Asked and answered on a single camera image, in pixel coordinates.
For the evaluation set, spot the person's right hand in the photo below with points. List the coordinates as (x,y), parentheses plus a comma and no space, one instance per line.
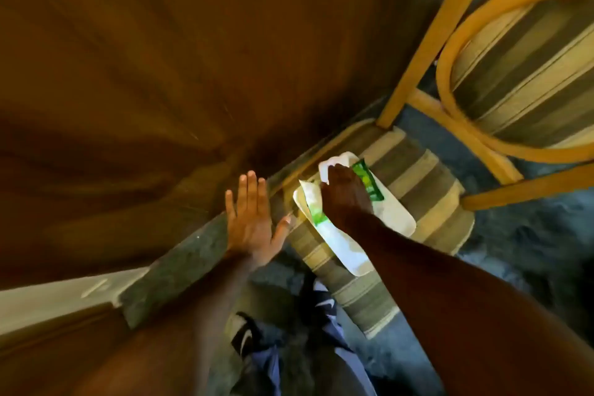
(345,196)

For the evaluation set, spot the person's left hand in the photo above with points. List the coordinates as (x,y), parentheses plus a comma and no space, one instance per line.
(250,228)

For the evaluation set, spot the white green wet wipe pack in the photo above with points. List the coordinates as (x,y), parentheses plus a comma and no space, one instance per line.
(348,247)

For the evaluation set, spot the person's left forearm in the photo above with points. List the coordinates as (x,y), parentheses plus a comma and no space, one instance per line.
(185,330)

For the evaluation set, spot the person's right forearm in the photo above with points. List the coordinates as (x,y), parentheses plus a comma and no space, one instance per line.
(441,307)

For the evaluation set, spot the person's blue trousers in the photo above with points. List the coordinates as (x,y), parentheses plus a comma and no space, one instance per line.
(348,363)

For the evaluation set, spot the light brown wooden door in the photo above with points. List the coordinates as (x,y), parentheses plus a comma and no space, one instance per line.
(46,358)

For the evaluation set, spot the yellow wooden striped chair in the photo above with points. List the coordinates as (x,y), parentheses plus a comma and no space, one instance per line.
(417,177)

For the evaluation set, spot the black white shoe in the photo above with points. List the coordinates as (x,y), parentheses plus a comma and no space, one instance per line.
(248,333)
(320,298)

